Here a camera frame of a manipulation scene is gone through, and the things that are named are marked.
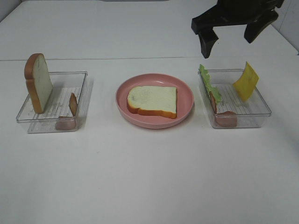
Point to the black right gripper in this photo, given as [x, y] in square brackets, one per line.
[234, 12]

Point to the green lettuce leaf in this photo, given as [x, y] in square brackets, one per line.
[207, 81]

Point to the bacon strip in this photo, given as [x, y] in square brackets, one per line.
[224, 119]
[68, 123]

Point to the bread slice with brown crust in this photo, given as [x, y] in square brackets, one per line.
[151, 100]

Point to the yellow cheese slice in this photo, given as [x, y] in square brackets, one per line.
[246, 84]

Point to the clear right plastic tray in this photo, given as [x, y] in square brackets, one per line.
[250, 114]

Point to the clear plastic tray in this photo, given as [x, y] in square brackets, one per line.
[250, 114]
[64, 83]

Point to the pink round plate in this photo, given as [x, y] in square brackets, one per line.
[185, 100]

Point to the clear left plastic tray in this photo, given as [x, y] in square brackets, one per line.
[64, 83]

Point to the upright bread slice left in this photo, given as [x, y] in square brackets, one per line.
[38, 81]

